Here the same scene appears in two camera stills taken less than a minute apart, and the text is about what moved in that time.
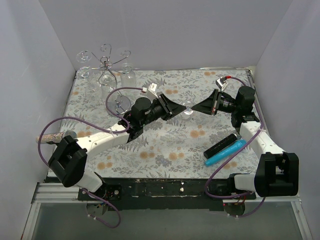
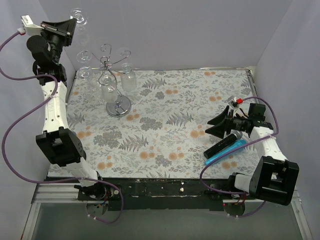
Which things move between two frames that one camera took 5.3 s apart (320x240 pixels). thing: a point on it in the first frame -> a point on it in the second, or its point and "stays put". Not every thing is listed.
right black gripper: x=215 y=102 -> x=230 y=122
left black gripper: x=165 y=106 -> x=55 y=30
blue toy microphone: x=235 y=146 stays put
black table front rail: x=167 y=194 stays put
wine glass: x=189 y=111 -> x=81 y=37
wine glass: x=84 y=56 stays put
